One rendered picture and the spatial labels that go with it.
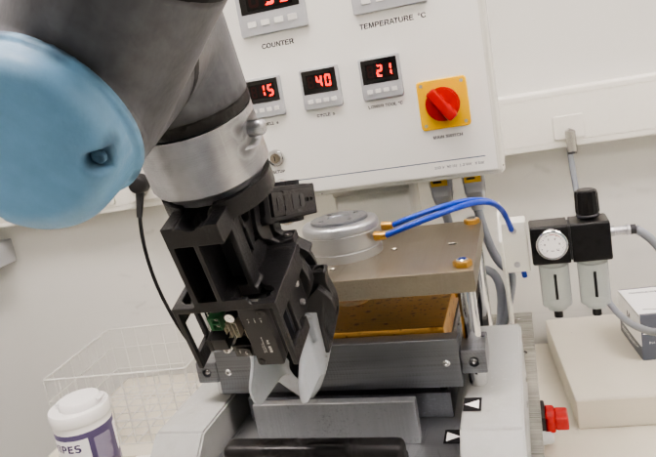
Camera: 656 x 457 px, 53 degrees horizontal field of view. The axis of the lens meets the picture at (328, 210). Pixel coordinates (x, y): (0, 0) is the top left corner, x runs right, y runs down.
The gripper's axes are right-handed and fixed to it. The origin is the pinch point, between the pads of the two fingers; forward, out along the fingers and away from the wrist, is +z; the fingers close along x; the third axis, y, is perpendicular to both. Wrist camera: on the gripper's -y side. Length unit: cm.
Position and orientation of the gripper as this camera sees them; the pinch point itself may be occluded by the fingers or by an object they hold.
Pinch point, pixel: (306, 377)
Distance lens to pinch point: 54.2
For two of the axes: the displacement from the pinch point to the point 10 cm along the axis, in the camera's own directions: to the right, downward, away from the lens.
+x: 9.5, -1.1, -2.9
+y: -1.9, 5.4, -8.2
